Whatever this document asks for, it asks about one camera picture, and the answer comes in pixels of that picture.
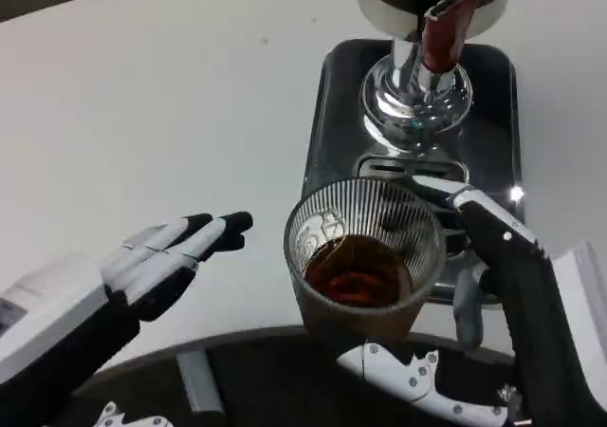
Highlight robot torso white black panels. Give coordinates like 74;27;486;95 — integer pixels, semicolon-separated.
70;325;527;427

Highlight steel drip tray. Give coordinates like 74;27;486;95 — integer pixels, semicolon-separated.
303;37;523;305

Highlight slotted steel drip grid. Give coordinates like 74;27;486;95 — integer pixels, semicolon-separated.
355;156;470;257

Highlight red dispenser tap lever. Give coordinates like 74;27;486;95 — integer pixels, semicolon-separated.
421;0;486;72

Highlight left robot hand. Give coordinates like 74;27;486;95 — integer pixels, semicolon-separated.
0;211;255;402

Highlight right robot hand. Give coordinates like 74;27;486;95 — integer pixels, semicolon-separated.
414;175;607;427

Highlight clear ribbed glass cup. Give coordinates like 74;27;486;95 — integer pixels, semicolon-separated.
283;177;448;343

